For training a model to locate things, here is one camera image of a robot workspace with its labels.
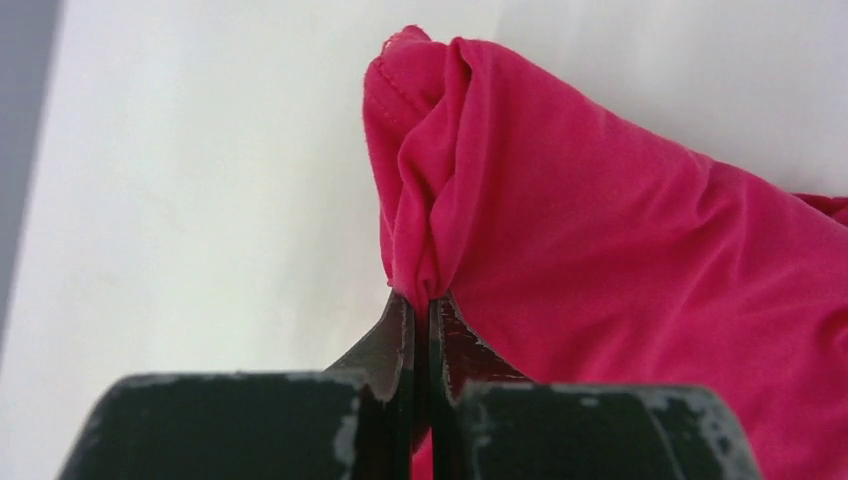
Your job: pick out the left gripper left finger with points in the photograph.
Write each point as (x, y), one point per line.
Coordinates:
(385, 356)

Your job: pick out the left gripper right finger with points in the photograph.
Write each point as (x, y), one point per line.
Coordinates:
(457, 356)

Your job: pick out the pink t shirt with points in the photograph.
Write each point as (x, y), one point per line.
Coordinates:
(585, 248)

